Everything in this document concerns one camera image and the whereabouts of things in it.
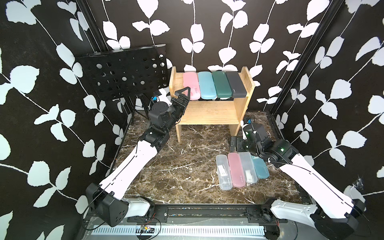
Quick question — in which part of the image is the pink pencil case top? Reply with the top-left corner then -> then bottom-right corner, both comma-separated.
183,72 -> 201,101

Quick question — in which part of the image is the pink pencil case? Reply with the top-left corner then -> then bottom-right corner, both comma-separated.
183,72 -> 201,101
228,153 -> 246,188

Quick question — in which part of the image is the light blue pencil case top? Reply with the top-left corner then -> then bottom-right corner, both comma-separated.
198,72 -> 217,100

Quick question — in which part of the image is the frosted clear pencil case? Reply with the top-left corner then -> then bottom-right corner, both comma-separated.
239,152 -> 258,184

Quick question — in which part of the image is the teal pencil case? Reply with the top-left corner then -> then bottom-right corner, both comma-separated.
252,156 -> 270,179

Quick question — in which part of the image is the dark green pencil case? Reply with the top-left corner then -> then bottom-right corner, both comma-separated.
212,71 -> 232,98

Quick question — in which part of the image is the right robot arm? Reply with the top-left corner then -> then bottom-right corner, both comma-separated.
230,136 -> 365,240

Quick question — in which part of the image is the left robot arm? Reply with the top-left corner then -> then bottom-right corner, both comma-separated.
86,87 -> 191,227

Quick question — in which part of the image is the wooden two-tier shelf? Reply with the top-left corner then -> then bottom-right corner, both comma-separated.
176,67 -> 256,142

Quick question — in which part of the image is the dark grey pencil case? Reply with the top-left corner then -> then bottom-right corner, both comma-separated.
226,72 -> 247,98

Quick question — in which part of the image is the black perforated music stand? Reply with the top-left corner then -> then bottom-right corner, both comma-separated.
69,44 -> 169,139

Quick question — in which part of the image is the small circuit board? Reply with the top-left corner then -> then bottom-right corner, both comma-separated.
136,226 -> 156,235

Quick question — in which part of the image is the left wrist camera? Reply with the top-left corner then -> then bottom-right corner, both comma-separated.
152,89 -> 172,106

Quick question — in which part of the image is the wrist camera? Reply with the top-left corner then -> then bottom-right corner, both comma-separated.
152,89 -> 172,106
241,118 -> 269,142

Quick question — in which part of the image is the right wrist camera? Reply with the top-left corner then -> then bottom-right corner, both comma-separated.
241,118 -> 269,142

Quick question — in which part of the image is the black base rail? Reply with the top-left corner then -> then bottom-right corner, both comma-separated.
90,199 -> 317,227

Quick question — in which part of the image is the white ribbed cable duct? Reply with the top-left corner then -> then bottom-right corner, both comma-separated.
91,225 -> 266,238

